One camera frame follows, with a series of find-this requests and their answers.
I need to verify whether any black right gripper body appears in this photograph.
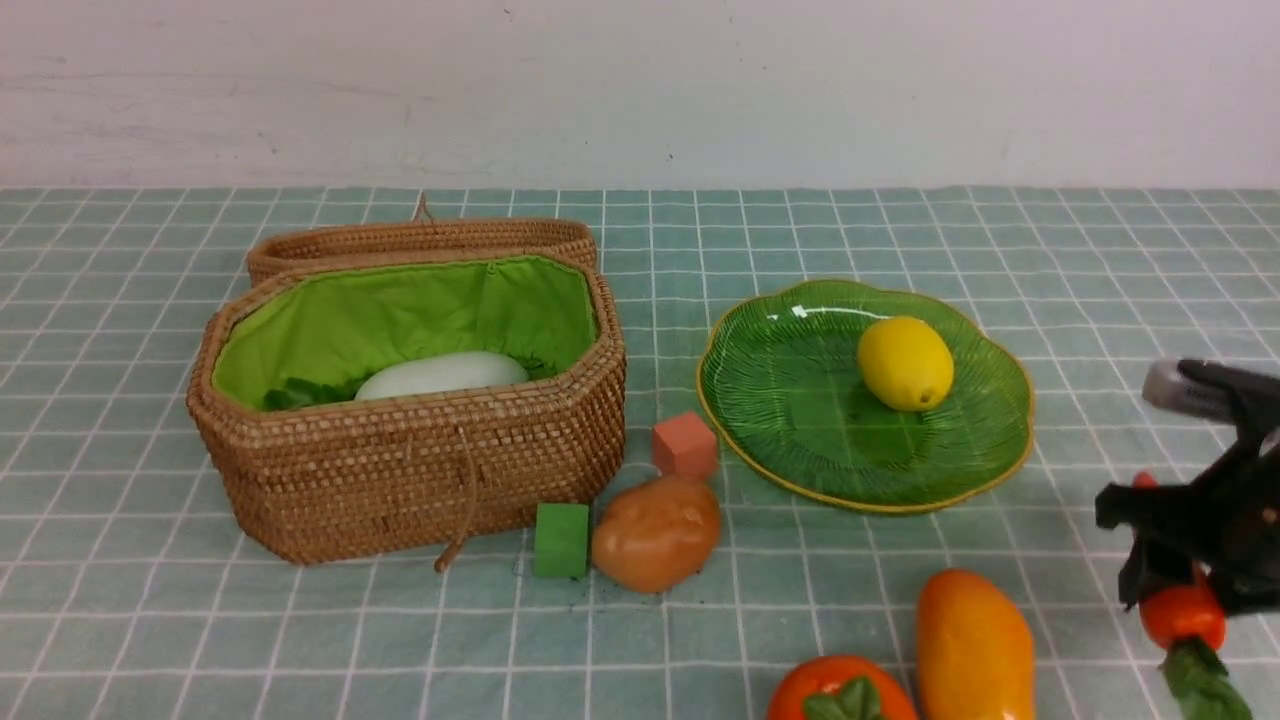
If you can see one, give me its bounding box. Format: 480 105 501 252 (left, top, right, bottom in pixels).
1199 430 1279 616

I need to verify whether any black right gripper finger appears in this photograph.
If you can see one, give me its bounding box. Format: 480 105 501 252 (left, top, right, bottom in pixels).
1117 536 1206 611
1094 478 1216 536

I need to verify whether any red orange plastic pepper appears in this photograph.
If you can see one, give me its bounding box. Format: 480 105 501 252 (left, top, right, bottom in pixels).
1132 470 1253 720

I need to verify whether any orange yellow plastic mango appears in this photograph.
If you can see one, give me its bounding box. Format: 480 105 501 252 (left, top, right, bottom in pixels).
915 568 1037 719

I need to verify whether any yellow plastic lemon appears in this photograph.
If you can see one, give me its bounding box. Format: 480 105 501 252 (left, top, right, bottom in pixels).
856 316 955 413

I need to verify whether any orange plastic persimmon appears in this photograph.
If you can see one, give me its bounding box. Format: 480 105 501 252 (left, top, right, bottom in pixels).
765 653 919 719

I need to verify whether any brown plastic potato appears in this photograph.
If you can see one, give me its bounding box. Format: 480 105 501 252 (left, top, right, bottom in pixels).
591 475 722 594

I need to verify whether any white plastic radish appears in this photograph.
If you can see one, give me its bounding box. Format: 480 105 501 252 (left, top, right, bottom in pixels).
355 351 530 401

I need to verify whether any green glass leaf plate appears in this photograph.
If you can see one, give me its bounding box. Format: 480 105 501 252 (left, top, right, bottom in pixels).
696 278 1036 515

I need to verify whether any pink foam cube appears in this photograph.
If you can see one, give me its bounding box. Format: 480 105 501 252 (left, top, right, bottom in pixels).
652 413 719 479

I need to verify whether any green foam cube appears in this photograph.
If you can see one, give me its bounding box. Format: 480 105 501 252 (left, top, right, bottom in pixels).
532 503 591 579

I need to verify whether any woven wicker basket green lining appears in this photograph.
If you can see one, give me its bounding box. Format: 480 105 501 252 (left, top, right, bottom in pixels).
186 249 627 565

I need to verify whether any woven wicker basket lid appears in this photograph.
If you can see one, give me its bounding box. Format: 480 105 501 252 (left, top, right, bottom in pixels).
244 193 598 286

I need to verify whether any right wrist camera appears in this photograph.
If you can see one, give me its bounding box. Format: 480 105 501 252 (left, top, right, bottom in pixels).
1140 357 1279 439

